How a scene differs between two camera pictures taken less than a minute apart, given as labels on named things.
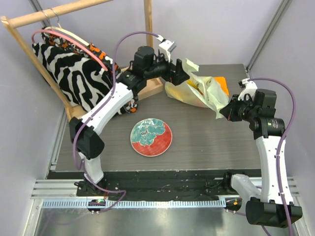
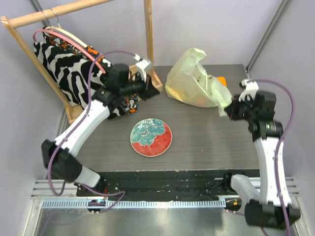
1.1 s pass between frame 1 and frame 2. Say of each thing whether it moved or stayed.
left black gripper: moved
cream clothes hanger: stayed
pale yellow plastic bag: moved
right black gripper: stayed
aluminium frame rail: stayed
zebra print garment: stayed
